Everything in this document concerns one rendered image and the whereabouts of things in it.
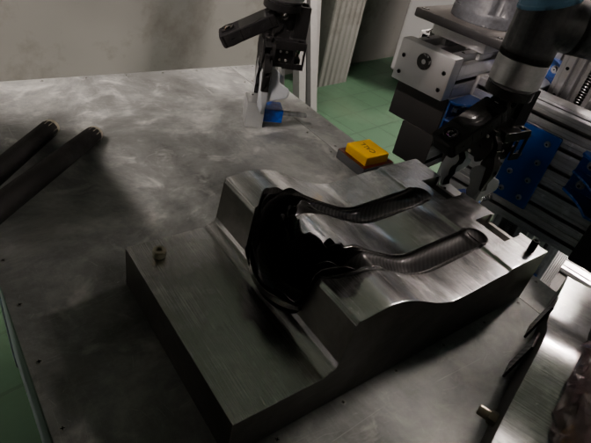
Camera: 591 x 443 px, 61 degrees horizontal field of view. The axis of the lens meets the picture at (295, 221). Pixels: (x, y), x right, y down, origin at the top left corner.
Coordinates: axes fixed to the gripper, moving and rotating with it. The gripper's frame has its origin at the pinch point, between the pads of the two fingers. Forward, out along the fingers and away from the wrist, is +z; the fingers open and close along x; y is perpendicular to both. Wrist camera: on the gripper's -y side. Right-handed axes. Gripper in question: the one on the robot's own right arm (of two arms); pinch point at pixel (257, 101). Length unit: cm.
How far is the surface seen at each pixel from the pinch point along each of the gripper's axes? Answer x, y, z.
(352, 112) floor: 186, 95, 85
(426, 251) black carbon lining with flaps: -50, 16, -3
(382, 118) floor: 181, 114, 85
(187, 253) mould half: -49, -14, -1
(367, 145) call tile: -13.4, 20.2, 0.9
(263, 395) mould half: -68, -8, -1
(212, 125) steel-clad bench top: -3.0, -8.8, 4.7
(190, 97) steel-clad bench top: 9.3, -13.0, 4.7
